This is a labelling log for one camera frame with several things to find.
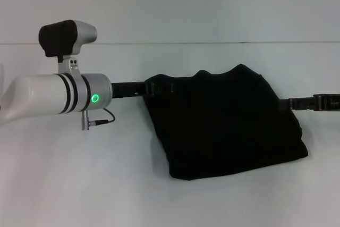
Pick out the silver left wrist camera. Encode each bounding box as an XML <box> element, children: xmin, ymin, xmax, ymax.
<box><xmin>38</xmin><ymin>19</ymin><xmax>98</xmax><ymax>75</ymax></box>

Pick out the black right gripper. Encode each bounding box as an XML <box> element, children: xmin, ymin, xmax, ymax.
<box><xmin>279</xmin><ymin>93</ymin><xmax>340</xmax><ymax>113</ymax></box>

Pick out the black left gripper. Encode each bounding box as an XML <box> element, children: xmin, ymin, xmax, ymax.
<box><xmin>110</xmin><ymin>81</ymin><xmax>179</xmax><ymax>99</ymax></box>

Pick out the black t-shirt with white print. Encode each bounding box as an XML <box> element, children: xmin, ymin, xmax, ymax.
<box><xmin>143</xmin><ymin>63</ymin><xmax>309</xmax><ymax>181</ymax></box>

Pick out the left arm cable with plug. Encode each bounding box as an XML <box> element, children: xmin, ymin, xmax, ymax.
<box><xmin>80</xmin><ymin>108</ymin><xmax>116</xmax><ymax>131</ymax></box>

